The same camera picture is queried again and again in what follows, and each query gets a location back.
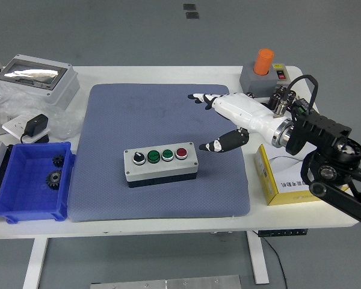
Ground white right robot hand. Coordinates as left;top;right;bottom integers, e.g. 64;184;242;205
187;92;286;154

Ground grey four-button control box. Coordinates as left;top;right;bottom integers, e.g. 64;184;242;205
123;141;199;189

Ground orange cylinder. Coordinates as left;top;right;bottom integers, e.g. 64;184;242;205
253;48;275;76

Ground black module with green terminal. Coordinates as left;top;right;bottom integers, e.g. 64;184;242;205
291;97;316;117

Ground white and yellow carton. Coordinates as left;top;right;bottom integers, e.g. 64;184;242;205
254;141;351;207

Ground grey-blue table mat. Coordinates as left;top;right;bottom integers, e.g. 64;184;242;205
67;83;250;223

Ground black table control panel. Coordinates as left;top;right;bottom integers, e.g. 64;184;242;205
258;229;308;238

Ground white table leg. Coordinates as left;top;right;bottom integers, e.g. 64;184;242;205
22;237;49;289
245;231;270;285

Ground clear plastic bag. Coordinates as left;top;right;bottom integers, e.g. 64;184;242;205
0;87;85;139

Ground grey metal plate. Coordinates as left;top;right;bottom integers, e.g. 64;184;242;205
90;274;242;289

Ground large black gear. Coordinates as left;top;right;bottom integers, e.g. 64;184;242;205
45;169;63;190

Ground black power adapter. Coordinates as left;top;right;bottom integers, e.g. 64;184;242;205
19;113;50;144

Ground blue plastic bin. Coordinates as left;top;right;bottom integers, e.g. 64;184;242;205
0;141;76;224

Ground grey switch box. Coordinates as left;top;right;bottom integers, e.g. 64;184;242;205
239;61;292;99

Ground thin black cable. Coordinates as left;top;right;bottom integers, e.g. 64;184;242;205
263;236;288;289

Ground grey enclosure with clear window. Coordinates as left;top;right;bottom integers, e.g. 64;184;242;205
0;54;81;111

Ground white wall socket plate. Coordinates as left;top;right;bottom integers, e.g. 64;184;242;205
2;114;52;142

